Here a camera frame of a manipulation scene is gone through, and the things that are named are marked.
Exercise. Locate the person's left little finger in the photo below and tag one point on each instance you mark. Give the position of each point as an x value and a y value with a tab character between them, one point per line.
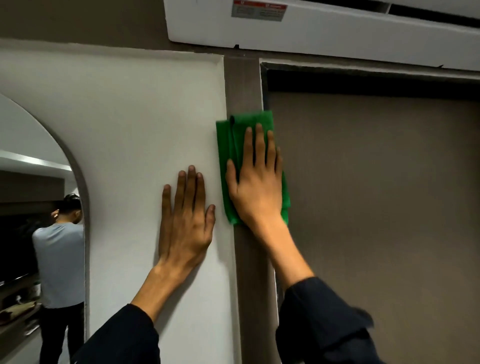
166	202

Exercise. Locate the person's left middle finger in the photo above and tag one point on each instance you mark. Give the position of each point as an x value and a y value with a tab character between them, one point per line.
190	190

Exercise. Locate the red and grey sticker label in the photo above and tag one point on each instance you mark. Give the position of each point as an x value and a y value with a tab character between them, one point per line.
258	10

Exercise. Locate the white air conditioner unit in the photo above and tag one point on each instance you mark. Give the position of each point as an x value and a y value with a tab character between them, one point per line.
337	30

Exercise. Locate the grey recessed wall panel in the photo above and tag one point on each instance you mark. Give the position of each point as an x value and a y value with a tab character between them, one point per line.
375	225

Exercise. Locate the person's right forearm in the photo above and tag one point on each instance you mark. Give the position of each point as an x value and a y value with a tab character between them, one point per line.
318	318

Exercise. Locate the green cleaning cloth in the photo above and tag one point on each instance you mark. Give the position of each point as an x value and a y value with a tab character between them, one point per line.
230	138

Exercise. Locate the person's left thumb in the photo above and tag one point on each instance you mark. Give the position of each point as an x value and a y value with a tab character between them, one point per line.
210	222

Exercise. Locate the person's right thumb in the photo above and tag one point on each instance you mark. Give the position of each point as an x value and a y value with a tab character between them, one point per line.
231	178

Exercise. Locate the dark kitchen counter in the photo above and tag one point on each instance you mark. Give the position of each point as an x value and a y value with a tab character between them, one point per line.
17	311

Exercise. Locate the person's left forearm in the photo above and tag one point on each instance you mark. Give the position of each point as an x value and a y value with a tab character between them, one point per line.
123	326

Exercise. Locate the person's left hand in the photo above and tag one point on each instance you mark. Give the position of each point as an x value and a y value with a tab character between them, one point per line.
185	234

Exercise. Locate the person's right hand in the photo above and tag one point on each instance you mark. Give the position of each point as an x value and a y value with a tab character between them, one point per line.
258	191

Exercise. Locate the person's right little finger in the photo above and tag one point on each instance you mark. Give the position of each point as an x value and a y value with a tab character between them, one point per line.
279	161

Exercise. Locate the white arched wall panel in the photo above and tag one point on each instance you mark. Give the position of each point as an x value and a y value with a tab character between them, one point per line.
131	131

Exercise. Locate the person's right middle finger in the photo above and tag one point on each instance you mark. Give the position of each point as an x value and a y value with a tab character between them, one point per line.
260	146

